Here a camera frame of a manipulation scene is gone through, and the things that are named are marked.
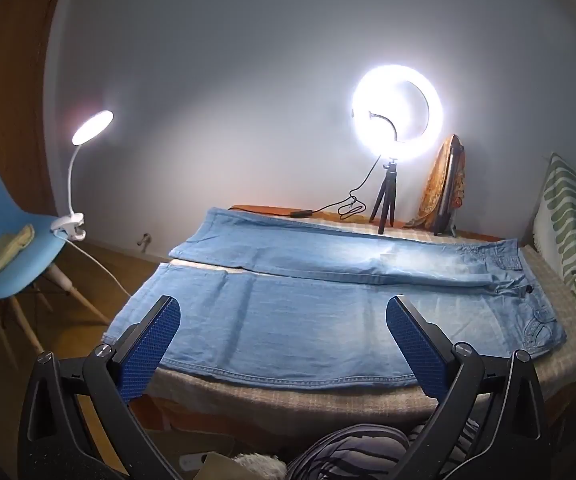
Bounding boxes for white clip lamp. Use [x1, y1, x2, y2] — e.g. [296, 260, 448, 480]
[50, 109, 115, 241]

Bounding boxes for green striped pillow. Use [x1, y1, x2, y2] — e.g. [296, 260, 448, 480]
[532, 152, 576, 341]

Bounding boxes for grey striped clothing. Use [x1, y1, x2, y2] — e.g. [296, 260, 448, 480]
[285, 412, 474, 480]

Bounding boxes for folded grey tripod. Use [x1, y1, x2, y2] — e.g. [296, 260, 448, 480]
[433, 142, 462, 237]

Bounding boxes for wooden door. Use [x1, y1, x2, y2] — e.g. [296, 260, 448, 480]
[0, 0, 71, 221]

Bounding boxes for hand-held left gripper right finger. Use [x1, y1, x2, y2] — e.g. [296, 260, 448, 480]
[385, 295, 551, 480]

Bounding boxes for white lamp cable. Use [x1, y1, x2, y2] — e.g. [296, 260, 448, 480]
[65, 237, 134, 299]

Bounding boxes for beige plaid bed cover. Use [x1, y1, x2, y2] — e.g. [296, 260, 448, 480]
[145, 210, 576, 421]

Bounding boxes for black ring light cable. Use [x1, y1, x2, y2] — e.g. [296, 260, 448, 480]
[288, 155, 384, 222]

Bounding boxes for black gooseneck phone holder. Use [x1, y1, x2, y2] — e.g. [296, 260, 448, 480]
[368, 110, 400, 145]

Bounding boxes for white ring light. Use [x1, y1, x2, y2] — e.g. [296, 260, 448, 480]
[350, 64, 450, 157]

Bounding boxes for light blue denim pants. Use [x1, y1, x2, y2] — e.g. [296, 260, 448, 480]
[103, 206, 568, 392]

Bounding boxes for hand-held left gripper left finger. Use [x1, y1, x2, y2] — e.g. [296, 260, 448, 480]
[17, 295, 183, 480]

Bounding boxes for orange bed sheet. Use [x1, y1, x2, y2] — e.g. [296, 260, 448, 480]
[230, 204, 501, 243]

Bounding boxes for white fluffy item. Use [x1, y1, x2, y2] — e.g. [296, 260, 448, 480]
[230, 452, 289, 480]

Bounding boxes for small black tripod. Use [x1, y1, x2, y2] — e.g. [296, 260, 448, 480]
[370, 157, 400, 235]

